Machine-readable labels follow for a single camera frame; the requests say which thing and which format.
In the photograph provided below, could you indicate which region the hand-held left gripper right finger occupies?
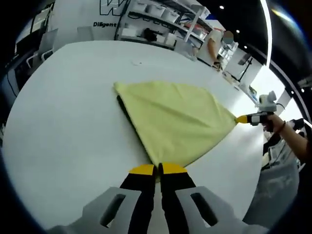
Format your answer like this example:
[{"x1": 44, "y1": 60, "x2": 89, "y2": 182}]
[{"x1": 157, "y1": 162, "x2": 243, "y2": 234}]

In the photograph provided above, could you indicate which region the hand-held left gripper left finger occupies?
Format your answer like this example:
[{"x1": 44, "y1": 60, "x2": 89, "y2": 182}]
[{"x1": 81, "y1": 164, "x2": 157, "y2": 234}]

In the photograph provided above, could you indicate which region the yellow black blue garment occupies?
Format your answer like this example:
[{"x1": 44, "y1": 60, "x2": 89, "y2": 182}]
[{"x1": 113, "y1": 80, "x2": 238, "y2": 182}]

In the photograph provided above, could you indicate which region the person's right hand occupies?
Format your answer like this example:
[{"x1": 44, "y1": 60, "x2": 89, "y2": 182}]
[{"x1": 263, "y1": 113, "x2": 286, "y2": 134}]

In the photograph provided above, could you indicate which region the black tripod stand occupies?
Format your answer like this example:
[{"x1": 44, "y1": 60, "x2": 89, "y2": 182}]
[{"x1": 237, "y1": 53, "x2": 254, "y2": 82}]

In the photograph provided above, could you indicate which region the white storage rack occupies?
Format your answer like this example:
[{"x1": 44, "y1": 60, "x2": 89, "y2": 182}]
[{"x1": 187, "y1": 14, "x2": 239, "y2": 74}]

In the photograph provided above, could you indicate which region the curved ceiling light strip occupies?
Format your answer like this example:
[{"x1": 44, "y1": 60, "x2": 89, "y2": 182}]
[{"x1": 259, "y1": 0, "x2": 273, "y2": 69}]

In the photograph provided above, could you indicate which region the white mesh chair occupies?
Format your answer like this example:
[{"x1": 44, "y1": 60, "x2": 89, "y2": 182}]
[{"x1": 243, "y1": 156, "x2": 300, "y2": 225}]

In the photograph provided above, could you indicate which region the grey metal shelving unit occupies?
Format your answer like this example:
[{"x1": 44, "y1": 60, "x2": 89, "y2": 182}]
[{"x1": 114, "y1": 0, "x2": 212, "y2": 51}]

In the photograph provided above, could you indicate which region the black device on shelf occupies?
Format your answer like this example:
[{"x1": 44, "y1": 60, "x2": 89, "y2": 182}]
[{"x1": 143, "y1": 28, "x2": 159, "y2": 42}]

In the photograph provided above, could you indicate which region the grey chair back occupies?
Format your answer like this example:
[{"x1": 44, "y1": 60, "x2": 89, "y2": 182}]
[{"x1": 77, "y1": 25, "x2": 95, "y2": 41}]

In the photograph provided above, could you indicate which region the grey office chair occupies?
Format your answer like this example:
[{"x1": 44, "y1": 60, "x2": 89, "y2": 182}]
[{"x1": 25, "y1": 28, "x2": 59, "y2": 70}]

